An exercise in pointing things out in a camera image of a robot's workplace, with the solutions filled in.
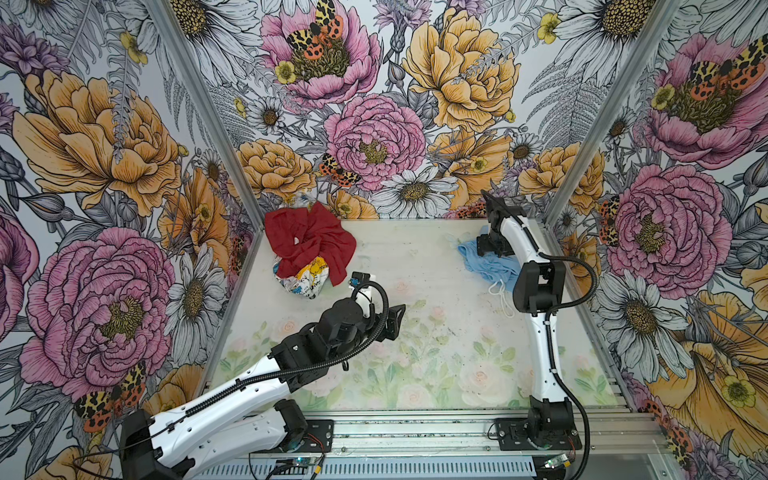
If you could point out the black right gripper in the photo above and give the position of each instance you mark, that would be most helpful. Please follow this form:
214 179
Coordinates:
485 245

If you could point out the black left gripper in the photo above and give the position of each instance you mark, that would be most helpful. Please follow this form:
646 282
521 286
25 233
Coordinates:
392 324

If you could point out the light blue drawstring cloth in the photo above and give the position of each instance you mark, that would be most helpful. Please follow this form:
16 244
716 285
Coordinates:
499 271

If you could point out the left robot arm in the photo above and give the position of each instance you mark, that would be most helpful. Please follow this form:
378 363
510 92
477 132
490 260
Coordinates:
254 412

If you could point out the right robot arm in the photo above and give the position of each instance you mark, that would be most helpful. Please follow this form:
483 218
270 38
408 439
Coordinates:
537 295

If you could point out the white yellow printed cloth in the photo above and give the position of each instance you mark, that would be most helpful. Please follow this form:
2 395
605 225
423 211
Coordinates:
308 281

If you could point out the dark red cloth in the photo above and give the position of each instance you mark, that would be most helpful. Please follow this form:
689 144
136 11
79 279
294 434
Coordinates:
299 236

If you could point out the green circuit board left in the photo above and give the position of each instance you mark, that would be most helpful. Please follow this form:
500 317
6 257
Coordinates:
305 462

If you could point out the green circuit board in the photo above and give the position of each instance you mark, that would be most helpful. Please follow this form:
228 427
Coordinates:
556 462
305 462

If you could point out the green circuit board right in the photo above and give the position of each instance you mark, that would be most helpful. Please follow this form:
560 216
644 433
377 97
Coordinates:
556 462

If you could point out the aluminium front rail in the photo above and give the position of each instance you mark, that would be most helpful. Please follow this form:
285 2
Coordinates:
465 432

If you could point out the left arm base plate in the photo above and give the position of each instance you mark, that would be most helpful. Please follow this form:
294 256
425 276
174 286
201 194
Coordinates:
317 438

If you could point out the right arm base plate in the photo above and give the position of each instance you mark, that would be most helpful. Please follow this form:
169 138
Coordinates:
515 434

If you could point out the white ventilated cable duct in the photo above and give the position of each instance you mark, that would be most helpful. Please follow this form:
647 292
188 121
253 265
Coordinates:
489 467

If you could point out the left aluminium corner post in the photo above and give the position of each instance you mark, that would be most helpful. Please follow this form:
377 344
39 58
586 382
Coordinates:
191 77

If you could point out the aluminium corner post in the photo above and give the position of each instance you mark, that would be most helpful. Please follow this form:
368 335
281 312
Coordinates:
191 77
647 44

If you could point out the right aluminium corner post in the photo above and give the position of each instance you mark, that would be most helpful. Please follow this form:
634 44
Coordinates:
647 44

